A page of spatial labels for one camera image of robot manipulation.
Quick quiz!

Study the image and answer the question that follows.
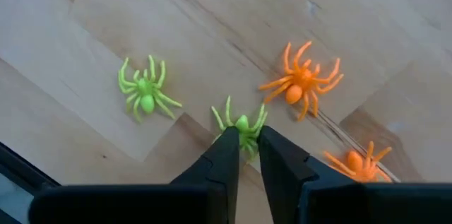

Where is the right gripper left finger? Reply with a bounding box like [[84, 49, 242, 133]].
[[171, 126, 241, 187]]

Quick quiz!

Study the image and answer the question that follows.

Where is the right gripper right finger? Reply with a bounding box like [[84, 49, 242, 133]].
[[257, 126, 356, 224]]

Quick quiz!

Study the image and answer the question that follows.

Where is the green plastic toy spider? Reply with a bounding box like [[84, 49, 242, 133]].
[[117, 54, 184, 124], [210, 95, 268, 161]]

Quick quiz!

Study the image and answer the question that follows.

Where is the orange plastic toy spider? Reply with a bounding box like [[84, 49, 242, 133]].
[[258, 40, 345, 122], [323, 141, 393, 184]]

